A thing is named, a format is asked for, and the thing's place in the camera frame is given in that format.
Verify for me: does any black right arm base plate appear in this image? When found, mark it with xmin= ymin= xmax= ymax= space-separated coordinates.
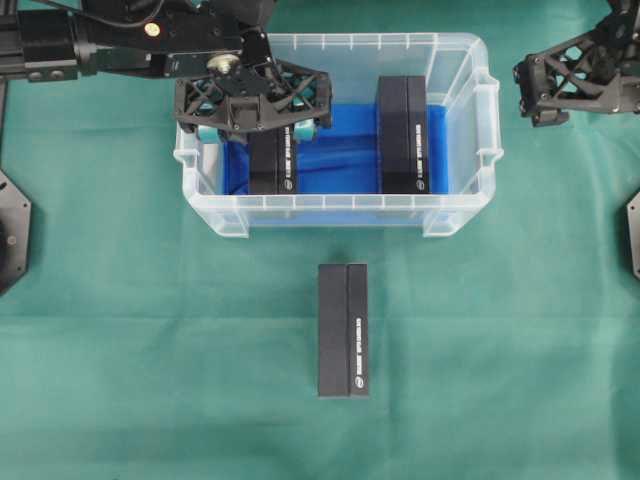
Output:
xmin=626 ymin=192 xmax=640 ymax=280

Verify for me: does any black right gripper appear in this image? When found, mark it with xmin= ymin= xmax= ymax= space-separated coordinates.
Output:
xmin=513 ymin=1 xmax=639 ymax=126

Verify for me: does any green table cloth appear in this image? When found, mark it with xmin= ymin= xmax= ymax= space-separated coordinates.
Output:
xmin=1 ymin=1 xmax=639 ymax=479

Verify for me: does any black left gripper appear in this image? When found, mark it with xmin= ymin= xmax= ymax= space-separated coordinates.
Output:
xmin=174 ymin=29 xmax=333 ymax=145

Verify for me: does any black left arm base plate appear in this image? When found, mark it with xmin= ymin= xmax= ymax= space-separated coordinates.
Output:
xmin=1 ymin=172 xmax=32 ymax=294

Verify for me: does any clear plastic storage case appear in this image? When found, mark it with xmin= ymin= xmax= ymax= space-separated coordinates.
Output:
xmin=174 ymin=33 xmax=504 ymax=238

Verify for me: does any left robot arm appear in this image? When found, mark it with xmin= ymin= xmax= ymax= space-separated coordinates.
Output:
xmin=1 ymin=1 xmax=332 ymax=142

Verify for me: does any black camera box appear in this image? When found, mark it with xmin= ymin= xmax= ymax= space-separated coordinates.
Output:
xmin=318 ymin=264 xmax=369 ymax=398
xmin=376 ymin=75 xmax=430 ymax=195
xmin=248 ymin=125 xmax=298 ymax=195

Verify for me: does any blue cloth liner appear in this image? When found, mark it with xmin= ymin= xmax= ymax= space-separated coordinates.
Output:
xmin=224 ymin=103 xmax=449 ymax=195

